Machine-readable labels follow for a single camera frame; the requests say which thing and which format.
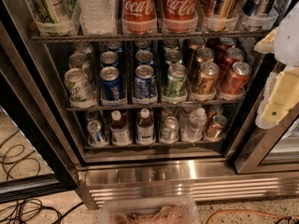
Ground black cables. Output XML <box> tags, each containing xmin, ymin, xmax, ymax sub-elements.
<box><xmin>0</xmin><ymin>198</ymin><xmax>84</xmax><ymax>224</ymax></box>

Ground white green can front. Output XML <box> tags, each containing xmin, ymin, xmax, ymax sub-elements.
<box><xmin>64</xmin><ymin>68</ymin><xmax>95</xmax><ymax>103</ymax></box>

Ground green drink can top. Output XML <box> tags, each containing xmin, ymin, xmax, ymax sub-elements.
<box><xmin>32</xmin><ymin>0</ymin><xmax>71</xmax><ymax>35</ymax></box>

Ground right coca-cola bottle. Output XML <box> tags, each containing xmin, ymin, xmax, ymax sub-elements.
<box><xmin>162</xmin><ymin>0</ymin><xmax>196</xmax><ymax>33</ymax></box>

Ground blue can bottom shelf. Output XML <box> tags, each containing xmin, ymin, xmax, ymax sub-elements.
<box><xmin>87</xmin><ymin>120</ymin><xmax>107</xmax><ymax>147</ymax></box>

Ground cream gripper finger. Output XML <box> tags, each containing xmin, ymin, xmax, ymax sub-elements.
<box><xmin>255</xmin><ymin>65</ymin><xmax>299</xmax><ymax>129</ymax></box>
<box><xmin>253</xmin><ymin>27</ymin><xmax>278</xmax><ymax>54</ymax></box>

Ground orange cable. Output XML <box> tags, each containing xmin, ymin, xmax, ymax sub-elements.
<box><xmin>205</xmin><ymin>209</ymin><xmax>299</xmax><ymax>224</ymax></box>

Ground clear water bottle top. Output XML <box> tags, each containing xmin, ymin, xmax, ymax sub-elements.
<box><xmin>78</xmin><ymin>0</ymin><xmax>114</xmax><ymax>35</ymax></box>

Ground orange can second row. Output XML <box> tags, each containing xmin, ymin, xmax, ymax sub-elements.
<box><xmin>191</xmin><ymin>48</ymin><xmax>214</xmax><ymax>75</ymax></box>

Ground tea bottle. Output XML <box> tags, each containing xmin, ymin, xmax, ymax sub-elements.
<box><xmin>110</xmin><ymin>110</ymin><xmax>131</xmax><ymax>146</ymax></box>
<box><xmin>136</xmin><ymin>108</ymin><xmax>154</xmax><ymax>145</ymax></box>

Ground left tea bottle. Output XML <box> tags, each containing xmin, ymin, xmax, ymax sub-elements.
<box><xmin>110</xmin><ymin>110</ymin><xmax>131</xmax><ymax>146</ymax></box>

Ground clear plastic bin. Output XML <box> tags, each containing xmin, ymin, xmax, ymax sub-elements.
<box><xmin>99</xmin><ymin>196</ymin><xmax>199</xmax><ymax>224</ymax></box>

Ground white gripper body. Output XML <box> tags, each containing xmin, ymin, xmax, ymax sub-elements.
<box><xmin>274</xmin><ymin>2</ymin><xmax>299</xmax><ymax>67</ymax></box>

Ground coca-cola bottle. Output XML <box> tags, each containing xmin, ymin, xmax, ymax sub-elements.
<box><xmin>162</xmin><ymin>0</ymin><xmax>196</xmax><ymax>33</ymax></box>
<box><xmin>122</xmin><ymin>0</ymin><xmax>155</xmax><ymax>34</ymax></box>

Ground orange can bottom shelf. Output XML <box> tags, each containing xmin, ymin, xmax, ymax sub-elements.
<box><xmin>206</xmin><ymin>115</ymin><xmax>227</xmax><ymax>138</ymax></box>

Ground orange soda can front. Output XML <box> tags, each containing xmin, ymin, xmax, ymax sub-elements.
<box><xmin>192</xmin><ymin>62</ymin><xmax>220</xmax><ymax>95</ymax></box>

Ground stainless steel fridge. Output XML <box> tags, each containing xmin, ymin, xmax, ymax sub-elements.
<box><xmin>0</xmin><ymin>0</ymin><xmax>299</xmax><ymax>209</ymax></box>

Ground blue patterned can front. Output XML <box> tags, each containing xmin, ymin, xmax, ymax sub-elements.
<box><xmin>135</xmin><ymin>64</ymin><xmax>157</xmax><ymax>99</ymax></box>

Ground blue pepsi can front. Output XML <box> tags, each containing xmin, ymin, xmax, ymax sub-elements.
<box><xmin>100</xmin><ymin>66</ymin><xmax>124</xmax><ymax>101</ymax></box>

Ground green soda can front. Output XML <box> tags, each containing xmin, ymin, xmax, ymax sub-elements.
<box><xmin>164</xmin><ymin>63</ymin><xmax>187</xmax><ymax>98</ymax></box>

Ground right tea bottle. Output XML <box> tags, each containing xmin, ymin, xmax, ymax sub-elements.
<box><xmin>136</xmin><ymin>108</ymin><xmax>154</xmax><ymax>145</ymax></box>

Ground small water bottle bottom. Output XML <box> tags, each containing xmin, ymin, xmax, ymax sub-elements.
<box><xmin>182</xmin><ymin>107</ymin><xmax>207</xmax><ymax>142</ymax></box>

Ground silver can bottom shelf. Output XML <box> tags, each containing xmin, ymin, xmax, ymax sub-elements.
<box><xmin>161</xmin><ymin>117</ymin><xmax>179</xmax><ymax>143</ymax></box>

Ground red can second row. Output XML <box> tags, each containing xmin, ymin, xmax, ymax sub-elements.
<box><xmin>219</xmin><ymin>48</ymin><xmax>244</xmax><ymax>80</ymax></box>

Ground red soda can front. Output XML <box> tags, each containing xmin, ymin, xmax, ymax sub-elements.
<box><xmin>221</xmin><ymin>62</ymin><xmax>251</xmax><ymax>95</ymax></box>

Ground left coca-cola bottle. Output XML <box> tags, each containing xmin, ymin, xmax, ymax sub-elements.
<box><xmin>122</xmin><ymin>0</ymin><xmax>155</xmax><ymax>34</ymax></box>

